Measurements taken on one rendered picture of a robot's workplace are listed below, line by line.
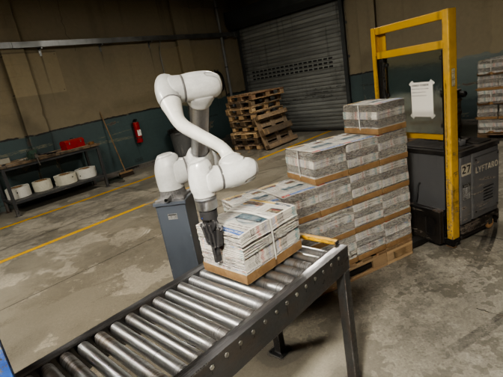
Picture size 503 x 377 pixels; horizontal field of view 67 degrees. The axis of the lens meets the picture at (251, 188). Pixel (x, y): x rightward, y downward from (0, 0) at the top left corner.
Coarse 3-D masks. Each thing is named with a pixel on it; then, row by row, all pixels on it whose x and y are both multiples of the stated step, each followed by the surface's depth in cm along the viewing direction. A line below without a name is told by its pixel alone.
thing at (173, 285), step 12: (180, 276) 175; (168, 288) 166; (144, 300) 160; (120, 312) 154; (132, 312) 154; (108, 324) 147; (84, 336) 142; (60, 348) 137; (72, 348) 137; (48, 360) 132; (84, 360) 140; (24, 372) 128; (36, 372) 128
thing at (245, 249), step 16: (224, 224) 164; (240, 224) 161; (256, 224) 158; (224, 240) 158; (240, 240) 151; (256, 240) 158; (208, 256) 171; (224, 256) 163; (240, 256) 154; (256, 256) 159; (240, 272) 158
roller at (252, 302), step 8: (192, 280) 171; (200, 280) 169; (200, 288) 167; (208, 288) 163; (216, 288) 160; (224, 288) 158; (224, 296) 157; (232, 296) 153; (240, 296) 151; (248, 296) 149; (248, 304) 147; (256, 304) 145
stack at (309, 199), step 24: (264, 192) 273; (288, 192) 260; (312, 192) 261; (336, 192) 271; (360, 192) 281; (336, 216) 274; (360, 216) 286; (360, 240) 289; (384, 240) 301; (360, 264) 293; (384, 264) 305; (336, 288) 286
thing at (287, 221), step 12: (240, 204) 187; (252, 204) 184; (264, 204) 181; (276, 204) 178; (288, 204) 176; (276, 216) 166; (288, 216) 172; (276, 228) 167; (288, 228) 173; (288, 240) 174
